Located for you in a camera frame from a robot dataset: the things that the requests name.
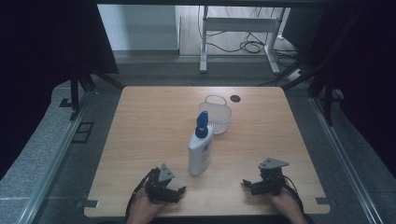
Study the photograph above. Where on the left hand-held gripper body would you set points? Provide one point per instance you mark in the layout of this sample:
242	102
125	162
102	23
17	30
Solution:
157	188

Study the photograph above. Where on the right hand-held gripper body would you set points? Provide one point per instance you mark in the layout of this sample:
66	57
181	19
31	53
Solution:
272	180

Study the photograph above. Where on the white bottle with blue pump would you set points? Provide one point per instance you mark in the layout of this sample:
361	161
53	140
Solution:
199	155

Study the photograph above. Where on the clear plastic bowl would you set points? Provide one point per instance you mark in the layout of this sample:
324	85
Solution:
221	116

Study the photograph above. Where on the person's left hand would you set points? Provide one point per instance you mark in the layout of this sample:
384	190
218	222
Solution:
141	210

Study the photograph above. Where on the person's right hand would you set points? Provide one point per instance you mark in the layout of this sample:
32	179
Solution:
288	207

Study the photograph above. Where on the dark round table grommet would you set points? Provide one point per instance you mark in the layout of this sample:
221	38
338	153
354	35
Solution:
235	98

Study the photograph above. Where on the black metal stand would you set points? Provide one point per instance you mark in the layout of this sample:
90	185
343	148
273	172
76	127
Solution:
74	93
327	99

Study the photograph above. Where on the white power strip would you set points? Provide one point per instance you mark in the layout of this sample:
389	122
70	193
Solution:
295	75

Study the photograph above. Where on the dark curtain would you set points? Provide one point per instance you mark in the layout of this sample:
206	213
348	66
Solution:
373	77
37	62

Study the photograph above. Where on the black table corner bracket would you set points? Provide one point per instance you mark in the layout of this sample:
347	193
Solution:
87	204
325	201

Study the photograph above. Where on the aluminium rail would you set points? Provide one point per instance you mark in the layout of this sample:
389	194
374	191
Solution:
54	161
345	161

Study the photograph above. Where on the white metal desk frame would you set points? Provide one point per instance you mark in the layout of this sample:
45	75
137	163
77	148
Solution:
239	24

